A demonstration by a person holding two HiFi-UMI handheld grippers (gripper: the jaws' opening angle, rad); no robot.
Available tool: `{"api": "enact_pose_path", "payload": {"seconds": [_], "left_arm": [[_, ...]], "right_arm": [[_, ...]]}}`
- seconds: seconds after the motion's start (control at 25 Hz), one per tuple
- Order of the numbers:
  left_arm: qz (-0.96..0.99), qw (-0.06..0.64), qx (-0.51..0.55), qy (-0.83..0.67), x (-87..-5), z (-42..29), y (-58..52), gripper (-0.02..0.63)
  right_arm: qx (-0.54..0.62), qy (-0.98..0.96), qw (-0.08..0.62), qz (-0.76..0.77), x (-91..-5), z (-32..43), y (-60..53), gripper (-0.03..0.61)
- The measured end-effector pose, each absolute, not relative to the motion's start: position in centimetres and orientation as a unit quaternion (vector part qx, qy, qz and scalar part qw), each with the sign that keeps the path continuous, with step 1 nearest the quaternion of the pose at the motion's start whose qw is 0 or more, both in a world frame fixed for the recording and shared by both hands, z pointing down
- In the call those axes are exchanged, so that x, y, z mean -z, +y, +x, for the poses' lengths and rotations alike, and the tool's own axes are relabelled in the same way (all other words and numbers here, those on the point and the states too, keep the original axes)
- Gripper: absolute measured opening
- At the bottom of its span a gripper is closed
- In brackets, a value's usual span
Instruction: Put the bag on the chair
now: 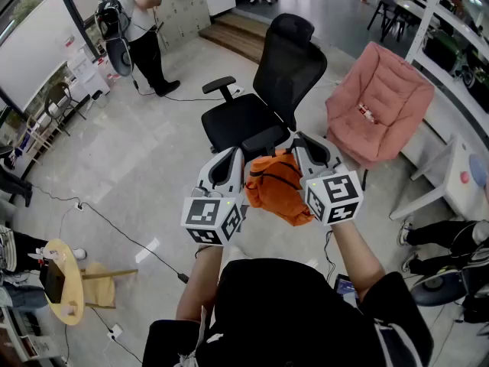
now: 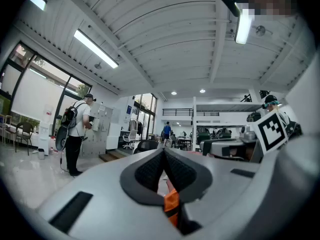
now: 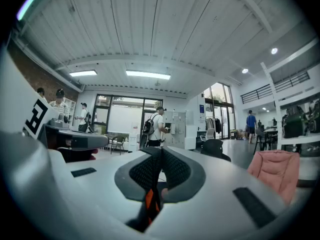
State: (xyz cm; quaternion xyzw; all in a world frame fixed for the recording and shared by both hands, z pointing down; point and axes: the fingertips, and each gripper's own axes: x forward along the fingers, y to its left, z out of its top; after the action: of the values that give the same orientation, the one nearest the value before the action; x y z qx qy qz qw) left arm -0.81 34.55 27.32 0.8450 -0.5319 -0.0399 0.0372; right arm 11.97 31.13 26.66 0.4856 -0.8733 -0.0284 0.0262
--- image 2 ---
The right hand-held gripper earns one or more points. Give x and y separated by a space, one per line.
271 134

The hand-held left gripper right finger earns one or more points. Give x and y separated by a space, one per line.
225 179

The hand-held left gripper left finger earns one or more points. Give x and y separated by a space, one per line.
100 184

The orange cloth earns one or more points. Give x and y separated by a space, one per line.
172 204

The black mesh office chair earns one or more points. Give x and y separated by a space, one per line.
146 146

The white office chair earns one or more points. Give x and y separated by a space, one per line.
131 136

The dark wicker chair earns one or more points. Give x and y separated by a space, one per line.
25 129

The wooden step platform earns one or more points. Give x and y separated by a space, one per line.
112 156

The white metal shelf rack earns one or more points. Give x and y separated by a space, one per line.
194 124

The dark bag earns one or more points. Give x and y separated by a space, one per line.
253 117

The grey metal lockers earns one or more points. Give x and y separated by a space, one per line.
100 134

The black mezzanine railing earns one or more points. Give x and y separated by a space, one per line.
175 112

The small grey bin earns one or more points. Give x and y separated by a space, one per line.
41 155

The clothes rack with garments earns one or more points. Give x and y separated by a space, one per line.
136 126

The white water dispenser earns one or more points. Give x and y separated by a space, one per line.
44 136

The black-framed glass entrance door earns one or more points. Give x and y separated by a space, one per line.
146 104

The large black-framed window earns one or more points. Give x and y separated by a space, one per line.
37 91

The round grey ceiling sensor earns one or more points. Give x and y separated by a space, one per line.
98 65
260 30

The long ceiling light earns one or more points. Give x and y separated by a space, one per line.
243 27
96 49
37 1

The blue wall poster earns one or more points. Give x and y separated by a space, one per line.
129 109

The black head-worn camera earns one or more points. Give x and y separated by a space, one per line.
230 2

